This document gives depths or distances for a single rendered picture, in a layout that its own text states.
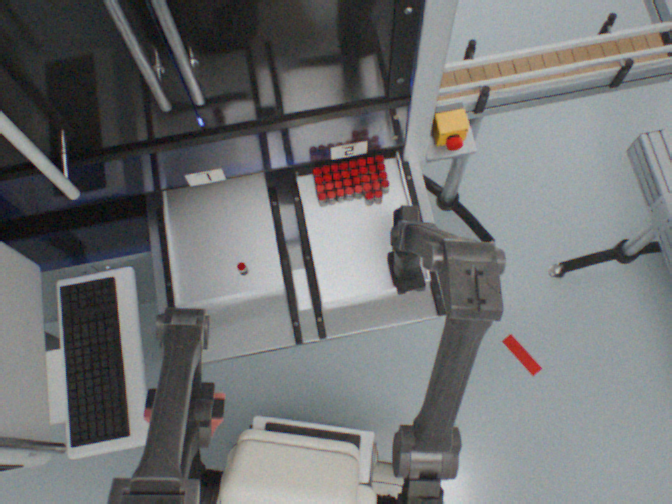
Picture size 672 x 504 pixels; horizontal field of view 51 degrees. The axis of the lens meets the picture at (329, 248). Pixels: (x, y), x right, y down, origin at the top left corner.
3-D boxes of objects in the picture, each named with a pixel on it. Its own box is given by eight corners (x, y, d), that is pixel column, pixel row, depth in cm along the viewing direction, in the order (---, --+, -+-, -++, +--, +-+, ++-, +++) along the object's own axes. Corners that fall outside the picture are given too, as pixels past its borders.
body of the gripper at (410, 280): (414, 250, 159) (416, 234, 153) (426, 290, 154) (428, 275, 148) (387, 256, 159) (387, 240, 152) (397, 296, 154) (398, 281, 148)
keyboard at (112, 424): (61, 287, 178) (57, 285, 176) (115, 277, 178) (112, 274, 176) (72, 448, 166) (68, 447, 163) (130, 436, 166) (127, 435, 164)
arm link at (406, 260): (394, 257, 144) (422, 257, 143) (393, 228, 147) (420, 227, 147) (394, 272, 150) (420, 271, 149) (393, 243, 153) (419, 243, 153)
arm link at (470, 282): (447, 291, 93) (520, 295, 94) (432, 231, 104) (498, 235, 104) (394, 488, 120) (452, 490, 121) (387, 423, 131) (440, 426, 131)
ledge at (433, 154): (414, 115, 183) (415, 112, 181) (462, 106, 183) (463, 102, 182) (426, 163, 179) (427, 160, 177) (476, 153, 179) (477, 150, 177)
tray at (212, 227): (162, 180, 178) (158, 175, 175) (263, 162, 179) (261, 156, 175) (178, 309, 167) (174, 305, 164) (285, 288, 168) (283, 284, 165)
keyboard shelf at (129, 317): (28, 288, 181) (23, 285, 179) (135, 267, 182) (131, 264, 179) (37, 467, 167) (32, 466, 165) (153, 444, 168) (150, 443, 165)
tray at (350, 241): (297, 177, 177) (295, 172, 173) (397, 157, 177) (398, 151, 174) (323, 306, 166) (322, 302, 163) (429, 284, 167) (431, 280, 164)
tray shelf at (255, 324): (145, 187, 180) (143, 184, 178) (411, 137, 181) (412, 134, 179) (166, 371, 165) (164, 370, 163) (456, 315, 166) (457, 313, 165)
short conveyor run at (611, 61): (415, 135, 183) (420, 105, 168) (402, 84, 188) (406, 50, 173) (670, 86, 185) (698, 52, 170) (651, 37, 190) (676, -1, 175)
